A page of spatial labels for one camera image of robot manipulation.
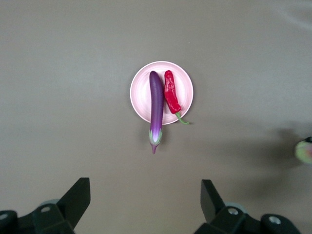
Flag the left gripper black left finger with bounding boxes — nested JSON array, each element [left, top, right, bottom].
[[0, 177, 91, 234]]

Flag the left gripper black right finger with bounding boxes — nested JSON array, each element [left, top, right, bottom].
[[195, 179, 302, 234]]

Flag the green pink peach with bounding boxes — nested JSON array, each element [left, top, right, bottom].
[[294, 140, 312, 164]]

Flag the red chili pepper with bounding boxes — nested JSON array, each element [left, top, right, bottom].
[[163, 70, 190, 125]]

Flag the long purple eggplant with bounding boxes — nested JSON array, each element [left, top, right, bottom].
[[148, 70, 165, 155]]

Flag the brown table mat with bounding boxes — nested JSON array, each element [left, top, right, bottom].
[[0, 0, 312, 234]]

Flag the pink round plate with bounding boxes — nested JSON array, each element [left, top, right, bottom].
[[130, 60, 195, 126]]

